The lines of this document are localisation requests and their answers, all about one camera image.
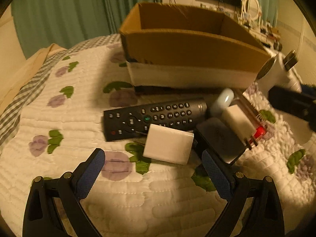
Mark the white plug charger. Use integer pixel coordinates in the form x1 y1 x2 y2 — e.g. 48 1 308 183
221 105 257 150

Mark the brown cardboard box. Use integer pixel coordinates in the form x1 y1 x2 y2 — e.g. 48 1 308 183
119 3 270 89

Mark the white floral quilted blanket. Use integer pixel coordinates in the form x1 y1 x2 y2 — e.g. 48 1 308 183
0 42 316 237

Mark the white oval vanity mirror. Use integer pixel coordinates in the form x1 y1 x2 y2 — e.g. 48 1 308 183
242 0 262 22

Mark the white dressing table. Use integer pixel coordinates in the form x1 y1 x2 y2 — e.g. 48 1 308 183
238 18 283 52

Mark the red and clear packet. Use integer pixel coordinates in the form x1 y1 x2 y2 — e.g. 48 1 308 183
234 89 267 146

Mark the green curtain left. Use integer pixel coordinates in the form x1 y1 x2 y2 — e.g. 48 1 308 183
11 0 162 58

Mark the pale blue oval case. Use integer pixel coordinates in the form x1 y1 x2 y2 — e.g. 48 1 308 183
209 88 235 117

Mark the black TV remote control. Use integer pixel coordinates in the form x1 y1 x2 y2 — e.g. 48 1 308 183
103 98 208 142

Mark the white square charger block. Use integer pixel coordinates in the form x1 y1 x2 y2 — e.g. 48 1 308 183
143 124 194 165

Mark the black power adapter block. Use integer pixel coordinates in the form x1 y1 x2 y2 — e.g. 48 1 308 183
194 117 246 164

